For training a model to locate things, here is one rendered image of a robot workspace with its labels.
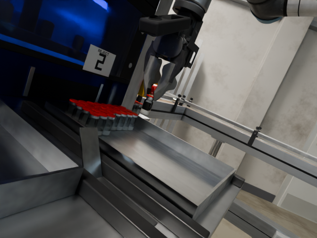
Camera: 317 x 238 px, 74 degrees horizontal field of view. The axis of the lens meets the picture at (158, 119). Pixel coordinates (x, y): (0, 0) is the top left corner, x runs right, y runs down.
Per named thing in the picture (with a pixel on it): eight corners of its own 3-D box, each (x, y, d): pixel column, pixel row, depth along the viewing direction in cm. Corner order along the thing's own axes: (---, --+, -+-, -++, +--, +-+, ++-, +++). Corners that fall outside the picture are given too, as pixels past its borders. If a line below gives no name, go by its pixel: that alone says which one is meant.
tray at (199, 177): (40, 117, 42) (45, 100, 41) (124, 121, 64) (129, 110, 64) (186, 230, 26) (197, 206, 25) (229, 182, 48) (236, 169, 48)
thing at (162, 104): (106, 116, 76) (121, 74, 74) (80, 100, 83) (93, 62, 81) (182, 121, 136) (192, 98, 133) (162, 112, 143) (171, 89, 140)
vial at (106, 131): (96, 131, 46) (104, 112, 45) (104, 131, 48) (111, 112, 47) (104, 136, 45) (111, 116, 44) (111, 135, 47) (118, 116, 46)
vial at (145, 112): (137, 112, 49) (144, 94, 48) (143, 112, 51) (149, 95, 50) (145, 115, 48) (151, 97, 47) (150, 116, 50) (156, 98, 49)
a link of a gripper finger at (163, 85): (174, 106, 51) (186, 69, 50) (162, 104, 46) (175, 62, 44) (163, 102, 52) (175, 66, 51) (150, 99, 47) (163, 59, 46)
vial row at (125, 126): (73, 127, 43) (80, 106, 42) (128, 127, 58) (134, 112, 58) (79, 131, 42) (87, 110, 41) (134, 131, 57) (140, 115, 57)
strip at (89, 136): (66, 165, 29) (79, 126, 28) (83, 163, 32) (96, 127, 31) (142, 234, 22) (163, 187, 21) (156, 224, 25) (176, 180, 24)
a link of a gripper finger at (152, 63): (157, 99, 53) (173, 65, 51) (144, 96, 48) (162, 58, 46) (148, 94, 55) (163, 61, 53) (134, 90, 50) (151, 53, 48)
